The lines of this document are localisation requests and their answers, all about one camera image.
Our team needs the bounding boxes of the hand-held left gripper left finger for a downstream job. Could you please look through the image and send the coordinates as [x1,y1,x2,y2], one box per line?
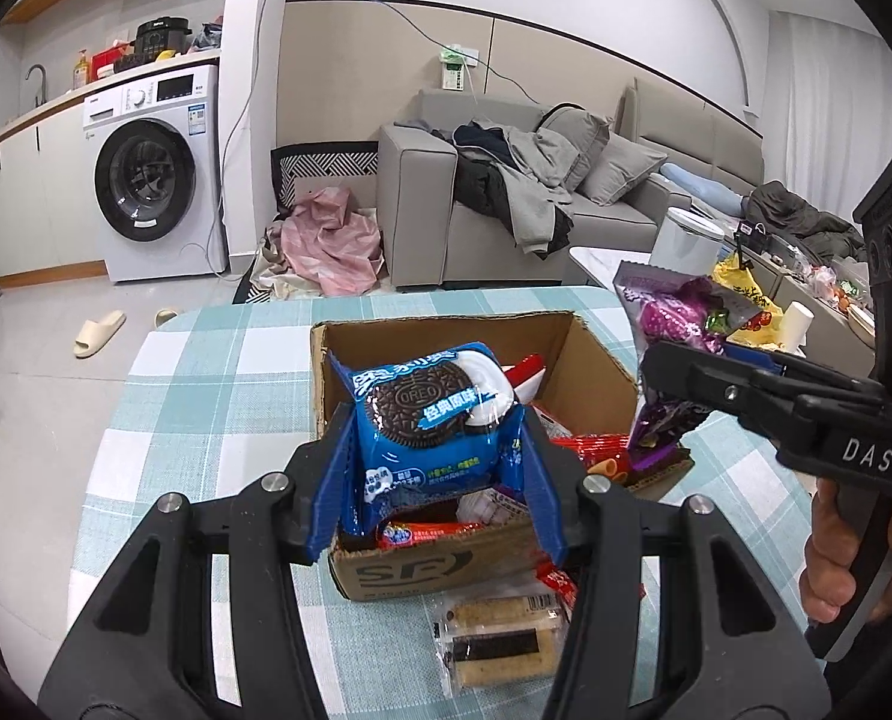
[37,401,357,720]

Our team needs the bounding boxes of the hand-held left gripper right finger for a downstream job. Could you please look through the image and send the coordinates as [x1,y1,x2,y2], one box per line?
[517,405,830,720]

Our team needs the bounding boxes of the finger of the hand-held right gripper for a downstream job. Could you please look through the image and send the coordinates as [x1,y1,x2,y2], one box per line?
[720,345,886,398]
[639,340,822,458]

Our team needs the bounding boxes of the purple snack packet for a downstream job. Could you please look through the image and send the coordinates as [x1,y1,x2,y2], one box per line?
[612,261,755,481]

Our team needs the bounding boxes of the red black snack packet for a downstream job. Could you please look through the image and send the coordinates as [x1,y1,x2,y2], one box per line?
[547,431,634,481]

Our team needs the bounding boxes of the red chip packet blue logo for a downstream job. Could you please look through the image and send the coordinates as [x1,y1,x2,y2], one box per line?
[375,517,492,552]

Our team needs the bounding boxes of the blue cookie packet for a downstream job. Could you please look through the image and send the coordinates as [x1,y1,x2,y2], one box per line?
[328,341,529,537]

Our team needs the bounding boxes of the brown cardboard box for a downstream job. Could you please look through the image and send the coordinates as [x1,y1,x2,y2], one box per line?
[309,311,695,602]

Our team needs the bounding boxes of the clear seaweed cracker packet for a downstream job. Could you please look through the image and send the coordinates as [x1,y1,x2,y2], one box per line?
[429,592,571,691]

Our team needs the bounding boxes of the person's right hand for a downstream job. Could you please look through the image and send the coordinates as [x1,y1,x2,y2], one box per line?
[801,491,892,625]

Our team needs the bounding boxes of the white paper cup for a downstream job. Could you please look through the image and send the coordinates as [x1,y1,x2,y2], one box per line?
[780,300,818,350]

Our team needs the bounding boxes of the yellow plastic bag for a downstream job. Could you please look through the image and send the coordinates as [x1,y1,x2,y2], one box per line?
[712,255,785,346]

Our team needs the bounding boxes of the red white snack packet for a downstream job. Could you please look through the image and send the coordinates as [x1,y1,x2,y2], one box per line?
[502,354,548,402]

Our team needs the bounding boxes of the white round bin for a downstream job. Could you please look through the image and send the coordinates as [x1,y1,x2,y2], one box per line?
[652,206,728,275]

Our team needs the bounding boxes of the white marble side table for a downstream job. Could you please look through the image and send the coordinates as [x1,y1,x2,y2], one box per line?
[570,244,664,293]

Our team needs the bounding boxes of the dark green jacket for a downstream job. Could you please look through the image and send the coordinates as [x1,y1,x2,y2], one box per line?
[742,181,867,263]

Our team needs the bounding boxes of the teal plaid tablecloth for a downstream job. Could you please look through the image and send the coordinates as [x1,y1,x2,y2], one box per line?
[67,285,815,720]

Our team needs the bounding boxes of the grey cushion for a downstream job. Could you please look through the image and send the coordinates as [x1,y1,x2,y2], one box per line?
[540,105,612,192]
[581,131,668,207]

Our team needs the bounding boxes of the pink cloth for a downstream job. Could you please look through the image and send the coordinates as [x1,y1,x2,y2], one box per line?
[279,187,383,297]

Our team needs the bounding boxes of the grey hoodie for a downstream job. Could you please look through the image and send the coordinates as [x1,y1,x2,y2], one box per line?
[491,124,574,256]

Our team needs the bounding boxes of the beige sofa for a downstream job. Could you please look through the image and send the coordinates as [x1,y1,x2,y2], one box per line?
[378,79,766,290]

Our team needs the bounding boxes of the white washing machine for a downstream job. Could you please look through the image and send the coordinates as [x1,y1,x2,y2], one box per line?
[82,64,229,284]

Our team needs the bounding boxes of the white kitchen counter cabinets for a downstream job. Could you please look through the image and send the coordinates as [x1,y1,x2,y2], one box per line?
[0,86,109,290]

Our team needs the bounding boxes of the red box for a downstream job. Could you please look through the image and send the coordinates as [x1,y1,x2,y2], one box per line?
[89,47,128,80]

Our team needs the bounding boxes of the black pressure cooker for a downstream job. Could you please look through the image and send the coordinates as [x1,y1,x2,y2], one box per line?
[134,17,193,61]

